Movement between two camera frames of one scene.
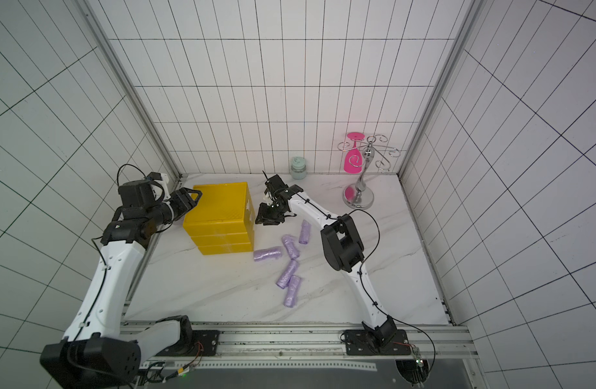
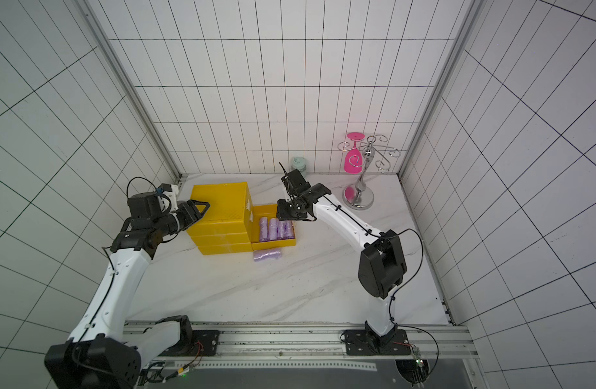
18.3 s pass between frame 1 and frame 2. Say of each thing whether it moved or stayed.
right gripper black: moved
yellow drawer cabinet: stayed
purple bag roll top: moved
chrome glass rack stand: stayed
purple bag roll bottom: moved
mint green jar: stayed
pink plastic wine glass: stayed
